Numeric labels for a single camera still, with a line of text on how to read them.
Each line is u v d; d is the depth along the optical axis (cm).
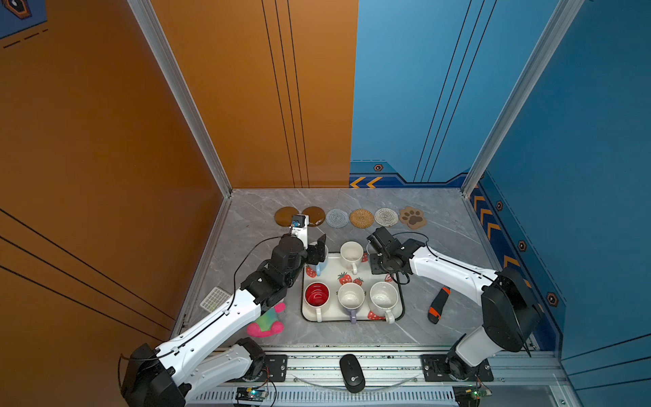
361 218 109
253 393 71
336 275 92
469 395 71
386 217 109
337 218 109
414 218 109
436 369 73
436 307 85
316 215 111
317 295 85
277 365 74
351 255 94
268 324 77
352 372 72
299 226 63
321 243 68
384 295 87
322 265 85
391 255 65
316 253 66
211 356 56
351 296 87
